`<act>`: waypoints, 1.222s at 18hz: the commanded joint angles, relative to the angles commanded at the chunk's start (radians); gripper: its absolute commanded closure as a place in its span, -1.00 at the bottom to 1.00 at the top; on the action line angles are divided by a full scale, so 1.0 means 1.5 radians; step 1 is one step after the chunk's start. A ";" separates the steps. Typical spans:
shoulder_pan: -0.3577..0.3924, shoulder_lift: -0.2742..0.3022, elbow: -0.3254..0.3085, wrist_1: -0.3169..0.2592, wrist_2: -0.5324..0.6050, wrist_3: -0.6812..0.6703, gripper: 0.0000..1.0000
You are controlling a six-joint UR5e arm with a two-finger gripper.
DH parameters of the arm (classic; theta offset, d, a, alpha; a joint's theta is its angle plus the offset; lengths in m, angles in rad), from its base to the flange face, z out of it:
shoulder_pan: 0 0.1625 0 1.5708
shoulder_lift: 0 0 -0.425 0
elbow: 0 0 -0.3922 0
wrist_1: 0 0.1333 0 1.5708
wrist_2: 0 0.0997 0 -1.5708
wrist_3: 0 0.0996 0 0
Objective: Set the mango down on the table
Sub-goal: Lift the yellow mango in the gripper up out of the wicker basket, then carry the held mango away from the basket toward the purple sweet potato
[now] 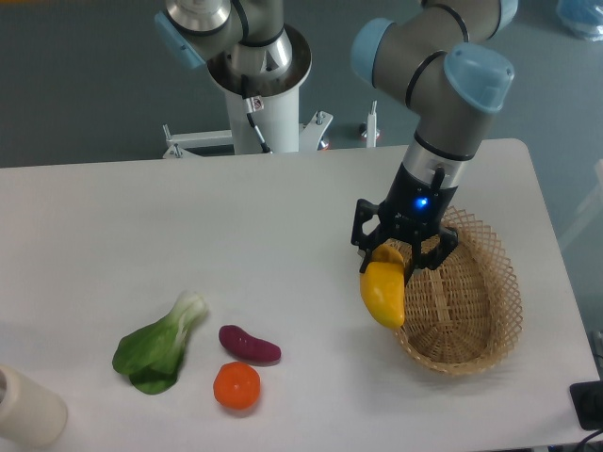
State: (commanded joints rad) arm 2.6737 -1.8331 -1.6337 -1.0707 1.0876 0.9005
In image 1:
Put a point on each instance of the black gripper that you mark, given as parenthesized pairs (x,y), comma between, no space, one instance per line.
(417,207)

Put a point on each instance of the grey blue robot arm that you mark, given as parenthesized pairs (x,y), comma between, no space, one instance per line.
(435,64)

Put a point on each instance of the woven bamboo basket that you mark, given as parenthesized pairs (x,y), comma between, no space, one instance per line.
(465,316)

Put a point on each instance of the purple sweet potato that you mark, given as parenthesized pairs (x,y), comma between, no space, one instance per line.
(247,347)

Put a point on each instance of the orange tangerine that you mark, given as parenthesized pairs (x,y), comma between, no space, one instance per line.
(237,386)

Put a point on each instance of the black device at edge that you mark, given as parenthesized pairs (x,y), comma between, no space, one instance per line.
(587,401)

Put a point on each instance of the green bok choy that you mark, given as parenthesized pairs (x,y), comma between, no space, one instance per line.
(151,357)

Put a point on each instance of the blue plastic bag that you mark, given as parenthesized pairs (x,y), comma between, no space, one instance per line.
(582,17)

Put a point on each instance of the cream cylindrical cup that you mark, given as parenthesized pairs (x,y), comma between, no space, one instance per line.
(31,415)

